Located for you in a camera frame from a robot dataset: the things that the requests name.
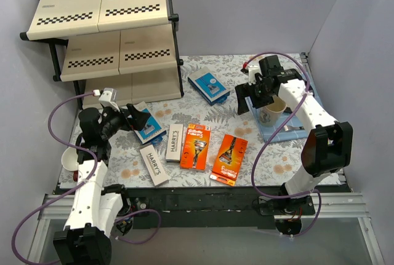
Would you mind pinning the floral table mat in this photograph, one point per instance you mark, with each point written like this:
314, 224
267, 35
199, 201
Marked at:
278, 163

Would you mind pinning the orange gillette razor pack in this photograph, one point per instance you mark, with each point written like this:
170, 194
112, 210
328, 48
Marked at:
229, 159
195, 147

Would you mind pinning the white harry's box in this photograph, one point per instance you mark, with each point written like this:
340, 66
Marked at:
154, 165
174, 143

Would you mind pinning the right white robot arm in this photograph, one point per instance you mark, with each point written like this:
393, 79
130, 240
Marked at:
329, 143

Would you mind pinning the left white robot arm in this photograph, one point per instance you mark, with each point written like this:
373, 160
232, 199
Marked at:
85, 238

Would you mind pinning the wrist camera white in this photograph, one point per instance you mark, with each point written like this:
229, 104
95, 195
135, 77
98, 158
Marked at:
251, 71
107, 98

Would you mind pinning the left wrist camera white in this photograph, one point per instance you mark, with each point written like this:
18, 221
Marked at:
107, 98

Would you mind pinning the blue checked cloth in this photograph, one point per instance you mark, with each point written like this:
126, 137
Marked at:
283, 135

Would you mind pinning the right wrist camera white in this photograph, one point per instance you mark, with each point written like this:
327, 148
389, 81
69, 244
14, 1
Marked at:
251, 71

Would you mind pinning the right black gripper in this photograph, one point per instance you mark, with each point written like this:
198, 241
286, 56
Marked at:
254, 91

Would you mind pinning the beige three-tier shelf rack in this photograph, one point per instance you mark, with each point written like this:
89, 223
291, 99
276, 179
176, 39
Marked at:
129, 45

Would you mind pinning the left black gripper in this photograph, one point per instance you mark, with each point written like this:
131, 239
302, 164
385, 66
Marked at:
125, 117

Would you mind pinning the white Harry's box front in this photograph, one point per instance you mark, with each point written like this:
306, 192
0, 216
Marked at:
154, 165

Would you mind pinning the blue razor box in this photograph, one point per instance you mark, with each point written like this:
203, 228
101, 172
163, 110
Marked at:
153, 129
209, 86

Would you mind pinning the silver fork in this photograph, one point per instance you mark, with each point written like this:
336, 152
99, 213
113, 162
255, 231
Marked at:
289, 128

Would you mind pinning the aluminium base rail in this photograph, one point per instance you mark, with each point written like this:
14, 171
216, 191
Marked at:
242, 207

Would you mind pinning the beige ceramic mug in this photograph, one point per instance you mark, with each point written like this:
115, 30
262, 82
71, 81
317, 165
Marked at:
269, 114

